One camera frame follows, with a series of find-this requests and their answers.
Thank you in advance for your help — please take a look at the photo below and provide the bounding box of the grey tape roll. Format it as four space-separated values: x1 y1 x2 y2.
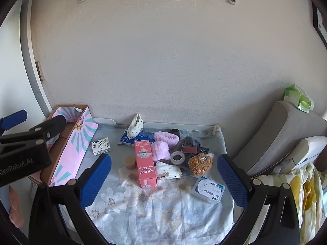
170 151 187 165

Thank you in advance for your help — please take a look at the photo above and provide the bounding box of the pink striped cardboard box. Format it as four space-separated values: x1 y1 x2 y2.
38 105 99 187

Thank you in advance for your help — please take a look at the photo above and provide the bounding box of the white-rimmed desktop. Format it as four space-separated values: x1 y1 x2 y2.
55 117 242 245

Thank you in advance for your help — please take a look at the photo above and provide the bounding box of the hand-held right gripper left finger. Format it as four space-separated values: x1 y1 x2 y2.
28 154 113 245

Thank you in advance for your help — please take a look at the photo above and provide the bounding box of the small wooden jar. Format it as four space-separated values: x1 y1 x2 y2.
124 156 138 170

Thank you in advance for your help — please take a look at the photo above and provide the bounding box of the floral tablecloth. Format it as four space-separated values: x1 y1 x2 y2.
84 122 235 245

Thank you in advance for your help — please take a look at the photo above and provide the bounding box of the grey pillow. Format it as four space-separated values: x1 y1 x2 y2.
232 101 327 178

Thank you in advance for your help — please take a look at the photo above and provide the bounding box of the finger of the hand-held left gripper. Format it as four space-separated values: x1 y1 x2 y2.
0 114 67 147
0 109 28 136

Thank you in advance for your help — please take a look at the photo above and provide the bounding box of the red tall carton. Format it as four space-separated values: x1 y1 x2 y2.
134 140 157 188

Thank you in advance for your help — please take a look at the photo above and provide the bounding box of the blue soft packet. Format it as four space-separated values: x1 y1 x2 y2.
118 129 156 147

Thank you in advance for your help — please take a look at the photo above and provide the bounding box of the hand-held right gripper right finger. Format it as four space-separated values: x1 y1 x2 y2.
217 154 300 245

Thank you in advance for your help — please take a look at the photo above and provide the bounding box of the grey fluffy slipper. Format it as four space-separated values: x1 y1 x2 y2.
169 136 214 176

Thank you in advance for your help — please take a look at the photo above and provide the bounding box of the brown plush toy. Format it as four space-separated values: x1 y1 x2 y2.
188 153 214 176

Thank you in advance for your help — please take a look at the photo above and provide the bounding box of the white door frame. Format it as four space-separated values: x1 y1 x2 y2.
19 0 53 119

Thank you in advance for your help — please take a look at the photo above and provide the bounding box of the pink fluffy slipper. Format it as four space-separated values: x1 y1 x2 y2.
153 131 180 148
150 141 170 162

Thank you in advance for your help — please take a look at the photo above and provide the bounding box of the white plastic floss box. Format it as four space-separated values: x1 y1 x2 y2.
191 176 225 205

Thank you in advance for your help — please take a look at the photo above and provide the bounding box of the small brown wall plate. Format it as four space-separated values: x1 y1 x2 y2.
36 61 45 82

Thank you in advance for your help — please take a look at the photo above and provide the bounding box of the dark picture frame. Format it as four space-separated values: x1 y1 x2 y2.
312 1 327 44

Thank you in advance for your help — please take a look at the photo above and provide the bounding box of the yellow floral blanket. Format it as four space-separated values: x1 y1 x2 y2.
253 162 327 245

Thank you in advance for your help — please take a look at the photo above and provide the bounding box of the small printed tissue packet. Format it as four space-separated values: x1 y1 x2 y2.
91 137 112 156

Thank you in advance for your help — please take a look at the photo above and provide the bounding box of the red and black cosmetic box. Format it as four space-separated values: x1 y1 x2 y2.
182 145 210 154

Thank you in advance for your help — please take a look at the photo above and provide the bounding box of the pink cloth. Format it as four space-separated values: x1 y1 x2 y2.
8 185 25 227

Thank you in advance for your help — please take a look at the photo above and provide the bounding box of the green tissue packet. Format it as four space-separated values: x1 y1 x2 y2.
283 84 315 113

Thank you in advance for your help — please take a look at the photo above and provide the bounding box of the white printed cloth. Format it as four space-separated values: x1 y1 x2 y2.
155 161 183 179

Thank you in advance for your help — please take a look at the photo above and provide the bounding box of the white pillow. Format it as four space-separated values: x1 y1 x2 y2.
272 136 327 174

